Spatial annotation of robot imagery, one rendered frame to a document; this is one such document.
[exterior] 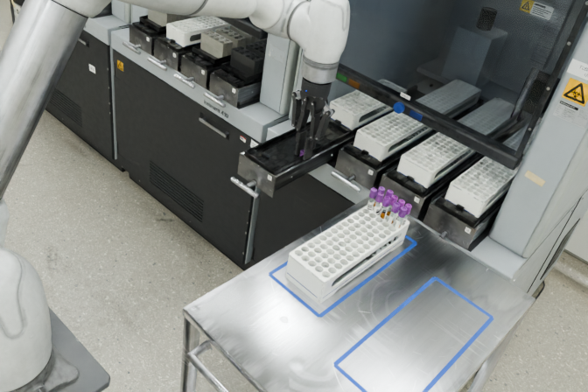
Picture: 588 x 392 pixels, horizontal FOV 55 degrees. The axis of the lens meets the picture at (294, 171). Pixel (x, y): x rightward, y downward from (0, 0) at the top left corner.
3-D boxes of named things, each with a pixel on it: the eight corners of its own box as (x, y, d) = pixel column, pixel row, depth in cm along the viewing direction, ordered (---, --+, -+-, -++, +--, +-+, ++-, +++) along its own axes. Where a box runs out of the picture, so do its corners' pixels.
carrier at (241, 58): (257, 77, 187) (259, 60, 184) (253, 78, 186) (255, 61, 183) (234, 63, 193) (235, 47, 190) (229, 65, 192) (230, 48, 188)
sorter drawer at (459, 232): (521, 142, 196) (532, 120, 191) (560, 161, 189) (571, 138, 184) (413, 229, 148) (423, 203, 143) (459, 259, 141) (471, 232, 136)
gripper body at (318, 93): (339, 80, 142) (332, 112, 148) (314, 67, 146) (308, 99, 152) (320, 87, 137) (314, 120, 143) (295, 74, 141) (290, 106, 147)
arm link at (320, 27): (351, 59, 140) (311, 40, 146) (365, -3, 131) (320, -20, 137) (325, 69, 132) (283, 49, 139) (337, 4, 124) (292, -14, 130)
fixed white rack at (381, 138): (405, 119, 183) (410, 101, 179) (431, 132, 178) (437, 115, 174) (351, 149, 163) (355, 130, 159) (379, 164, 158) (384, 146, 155)
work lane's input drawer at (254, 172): (375, 106, 202) (381, 83, 196) (408, 122, 195) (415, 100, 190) (225, 179, 153) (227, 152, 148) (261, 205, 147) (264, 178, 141)
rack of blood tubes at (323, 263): (370, 219, 135) (376, 199, 131) (403, 242, 130) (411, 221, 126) (283, 275, 116) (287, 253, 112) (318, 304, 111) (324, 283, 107)
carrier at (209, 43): (227, 59, 195) (227, 43, 191) (222, 60, 193) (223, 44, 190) (204, 46, 200) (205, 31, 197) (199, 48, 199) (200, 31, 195)
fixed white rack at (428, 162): (446, 140, 175) (452, 122, 172) (475, 155, 170) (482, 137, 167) (394, 173, 156) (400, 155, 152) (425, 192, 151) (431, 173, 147)
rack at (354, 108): (379, 94, 194) (383, 78, 191) (402, 106, 190) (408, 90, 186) (325, 119, 175) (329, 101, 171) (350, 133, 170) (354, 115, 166)
